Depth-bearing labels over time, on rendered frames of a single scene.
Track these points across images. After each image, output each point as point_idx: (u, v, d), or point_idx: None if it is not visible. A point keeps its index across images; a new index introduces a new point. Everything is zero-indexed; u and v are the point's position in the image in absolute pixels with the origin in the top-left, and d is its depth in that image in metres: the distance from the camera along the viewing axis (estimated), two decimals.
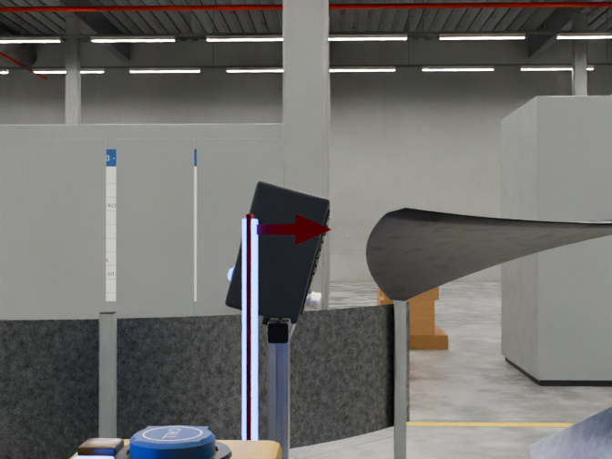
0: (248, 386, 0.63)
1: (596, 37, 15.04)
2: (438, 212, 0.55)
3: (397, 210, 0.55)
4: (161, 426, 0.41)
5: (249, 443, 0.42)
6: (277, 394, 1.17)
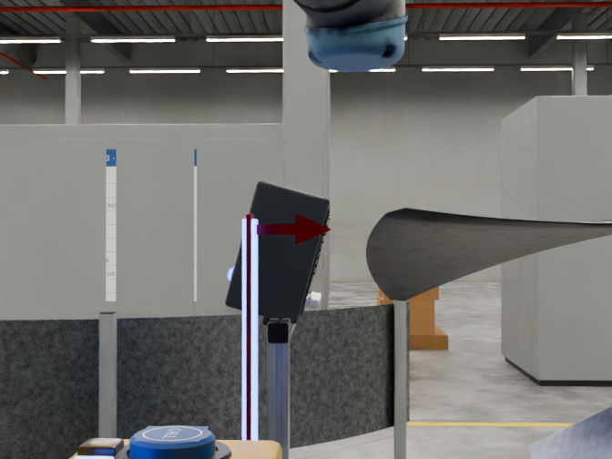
0: (248, 386, 0.63)
1: (596, 37, 15.04)
2: (438, 212, 0.55)
3: (397, 210, 0.55)
4: (161, 426, 0.41)
5: (249, 443, 0.42)
6: (277, 394, 1.17)
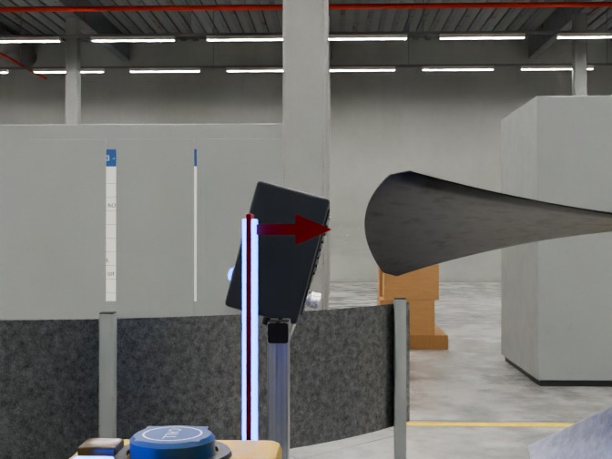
0: (248, 386, 0.63)
1: (596, 37, 15.04)
2: (442, 179, 0.55)
3: (401, 173, 0.55)
4: (161, 426, 0.41)
5: (249, 443, 0.42)
6: (277, 394, 1.17)
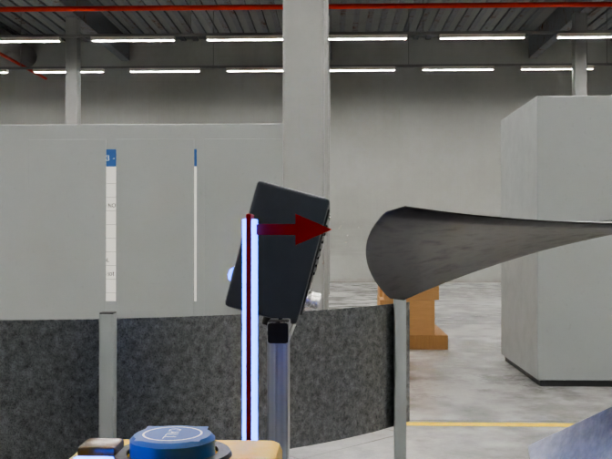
0: (248, 386, 0.63)
1: (596, 37, 15.04)
2: None
3: None
4: (161, 426, 0.41)
5: (249, 443, 0.42)
6: (277, 394, 1.17)
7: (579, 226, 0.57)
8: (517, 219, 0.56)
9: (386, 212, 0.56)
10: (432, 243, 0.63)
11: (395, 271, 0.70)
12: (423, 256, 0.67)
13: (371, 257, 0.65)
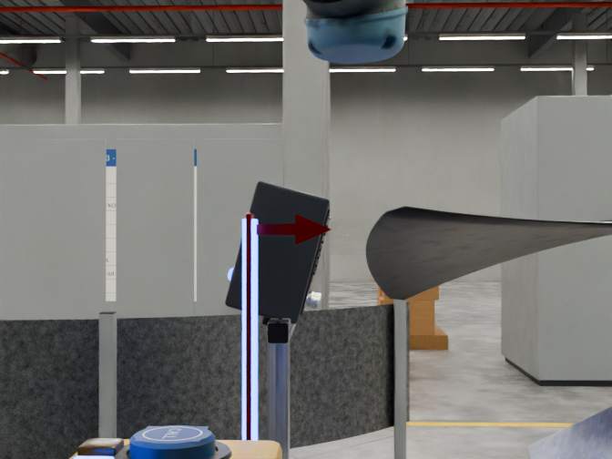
0: (248, 386, 0.63)
1: (596, 37, 15.04)
2: None
3: None
4: (161, 426, 0.41)
5: (249, 443, 0.42)
6: (277, 394, 1.17)
7: (579, 226, 0.57)
8: (517, 219, 0.56)
9: (386, 212, 0.56)
10: (432, 243, 0.63)
11: (395, 271, 0.70)
12: (423, 256, 0.67)
13: (371, 257, 0.65)
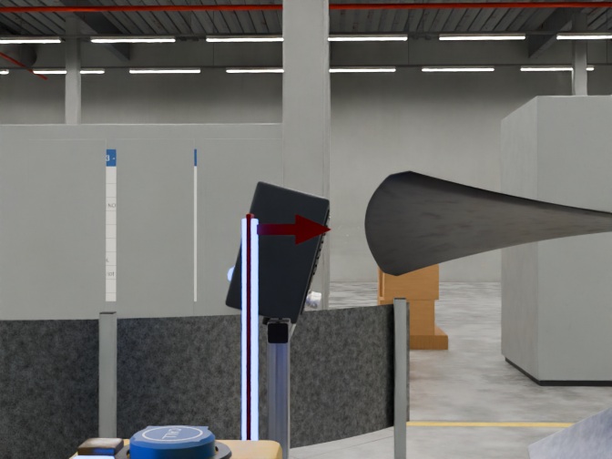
0: (248, 386, 0.63)
1: (596, 37, 15.04)
2: None
3: None
4: (161, 426, 0.41)
5: (249, 443, 0.42)
6: (277, 394, 1.17)
7: (580, 212, 0.57)
8: (519, 198, 0.56)
9: (390, 176, 0.56)
10: (432, 216, 0.63)
11: (392, 244, 0.70)
12: (421, 229, 0.67)
13: (369, 224, 0.66)
